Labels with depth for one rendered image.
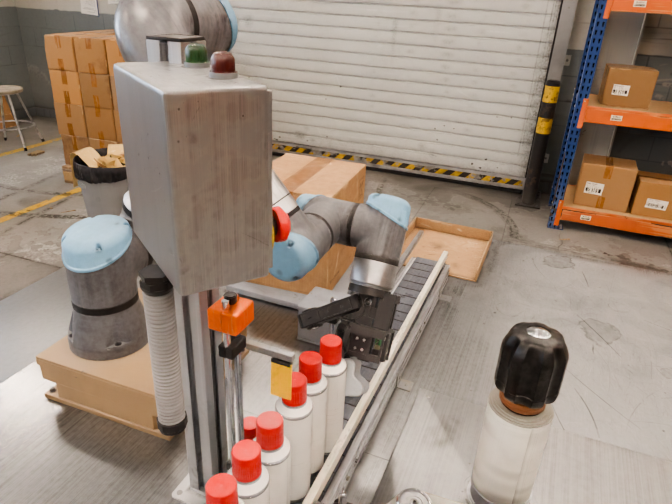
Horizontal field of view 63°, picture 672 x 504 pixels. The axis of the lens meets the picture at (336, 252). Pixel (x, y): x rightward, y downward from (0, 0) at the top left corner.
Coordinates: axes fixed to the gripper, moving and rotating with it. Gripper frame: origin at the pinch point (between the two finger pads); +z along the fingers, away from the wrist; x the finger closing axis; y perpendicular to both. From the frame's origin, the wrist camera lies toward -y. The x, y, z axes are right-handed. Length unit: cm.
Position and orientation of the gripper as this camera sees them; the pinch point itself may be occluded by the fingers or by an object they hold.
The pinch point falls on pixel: (330, 401)
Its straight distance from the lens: 94.0
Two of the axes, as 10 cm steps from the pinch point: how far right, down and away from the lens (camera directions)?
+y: 9.2, 2.1, -3.2
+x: 3.1, 1.1, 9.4
